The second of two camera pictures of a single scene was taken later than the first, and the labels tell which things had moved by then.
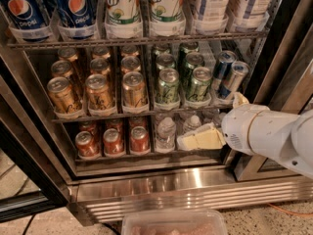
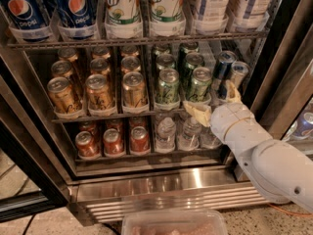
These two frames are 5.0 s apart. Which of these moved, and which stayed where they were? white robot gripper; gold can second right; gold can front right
Moved: white robot gripper
Stayed: gold can second right; gold can front right
